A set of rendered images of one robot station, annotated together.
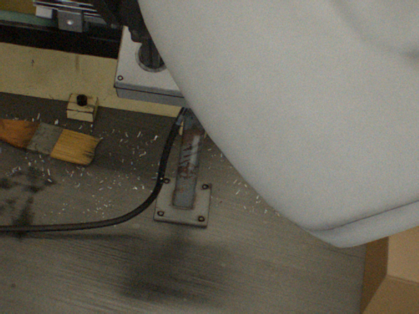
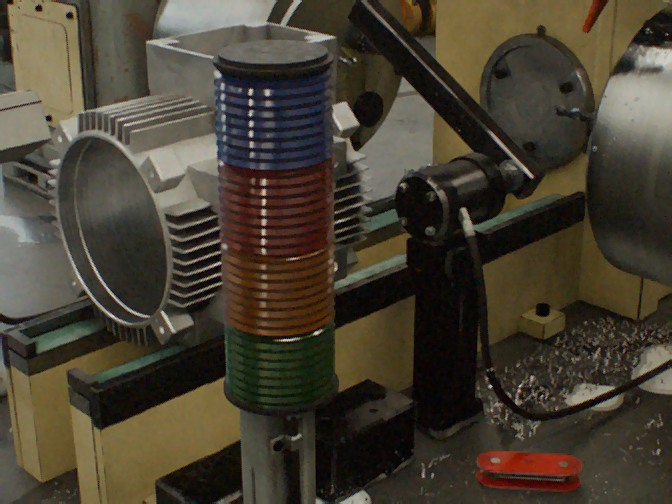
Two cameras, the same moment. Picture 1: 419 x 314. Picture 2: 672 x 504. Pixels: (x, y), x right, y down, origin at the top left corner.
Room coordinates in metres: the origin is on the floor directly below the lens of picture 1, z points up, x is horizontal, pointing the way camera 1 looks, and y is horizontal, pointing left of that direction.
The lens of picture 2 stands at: (1.50, -0.38, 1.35)
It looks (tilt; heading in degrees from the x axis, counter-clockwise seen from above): 22 degrees down; 138
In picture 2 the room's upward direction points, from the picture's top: straight up
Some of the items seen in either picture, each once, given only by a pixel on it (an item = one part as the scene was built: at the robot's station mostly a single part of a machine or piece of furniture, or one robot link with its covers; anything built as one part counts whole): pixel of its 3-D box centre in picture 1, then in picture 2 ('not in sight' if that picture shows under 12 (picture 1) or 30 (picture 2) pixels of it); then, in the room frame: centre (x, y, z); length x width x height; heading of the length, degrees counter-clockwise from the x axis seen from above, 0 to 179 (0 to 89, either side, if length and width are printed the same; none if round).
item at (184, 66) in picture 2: not in sight; (243, 81); (0.74, 0.19, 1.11); 0.12 x 0.11 x 0.07; 92
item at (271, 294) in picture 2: not in sight; (278, 275); (1.05, -0.02, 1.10); 0.06 x 0.06 x 0.04
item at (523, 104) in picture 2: not in sight; (533, 102); (0.72, 0.60, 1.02); 0.15 x 0.02 x 0.15; 3
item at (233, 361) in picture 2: not in sight; (280, 350); (1.05, -0.02, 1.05); 0.06 x 0.06 x 0.04
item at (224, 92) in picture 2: not in sight; (274, 110); (1.05, -0.02, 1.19); 0.06 x 0.06 x 0.04
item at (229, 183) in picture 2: not in sight; (276, 195); (1.05, -0.02, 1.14); 0.06 x 0.06 x 0.04
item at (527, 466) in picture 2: not in sight; (528, 471); (0.98, 0.29, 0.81); 0.09 x 0.03 x 0.02; 41
